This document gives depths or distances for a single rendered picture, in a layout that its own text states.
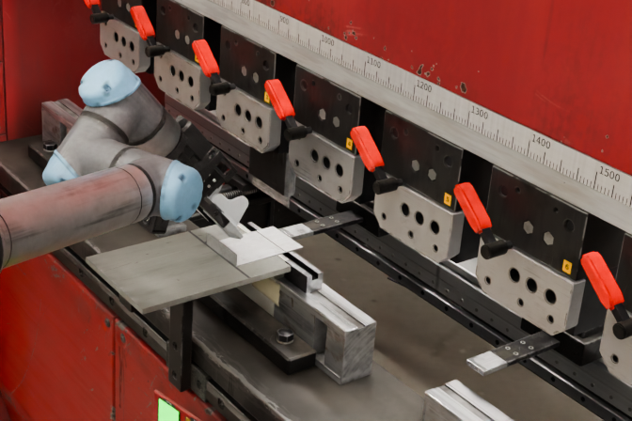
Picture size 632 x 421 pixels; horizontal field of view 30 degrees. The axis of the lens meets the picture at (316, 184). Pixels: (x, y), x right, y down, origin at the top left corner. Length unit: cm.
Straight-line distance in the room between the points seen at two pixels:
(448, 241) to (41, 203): 50
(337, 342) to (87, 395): 72
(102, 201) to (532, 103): 52
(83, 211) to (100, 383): 92
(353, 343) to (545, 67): 62
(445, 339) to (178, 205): 220
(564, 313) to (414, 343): 223
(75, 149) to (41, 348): 98
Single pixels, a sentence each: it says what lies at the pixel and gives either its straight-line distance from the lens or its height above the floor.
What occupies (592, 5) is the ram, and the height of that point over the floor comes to 156.
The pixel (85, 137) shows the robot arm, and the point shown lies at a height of 127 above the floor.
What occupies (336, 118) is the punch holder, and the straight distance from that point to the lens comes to 163.
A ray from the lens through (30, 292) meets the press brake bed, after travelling 250.
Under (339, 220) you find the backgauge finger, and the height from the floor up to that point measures 101.
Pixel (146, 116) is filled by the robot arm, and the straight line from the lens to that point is 165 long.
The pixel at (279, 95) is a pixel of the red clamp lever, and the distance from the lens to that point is 168.
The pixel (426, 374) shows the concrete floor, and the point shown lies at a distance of 346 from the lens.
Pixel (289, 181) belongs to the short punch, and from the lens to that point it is 183.
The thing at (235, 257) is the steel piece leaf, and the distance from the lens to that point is 183.
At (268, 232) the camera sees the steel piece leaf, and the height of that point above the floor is 100.
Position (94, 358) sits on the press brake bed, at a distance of 228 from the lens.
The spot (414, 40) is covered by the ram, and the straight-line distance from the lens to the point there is 148.
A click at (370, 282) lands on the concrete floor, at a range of 389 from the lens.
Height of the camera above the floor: 188
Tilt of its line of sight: 24 degrees down
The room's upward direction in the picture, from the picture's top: 4 degrees clockwise
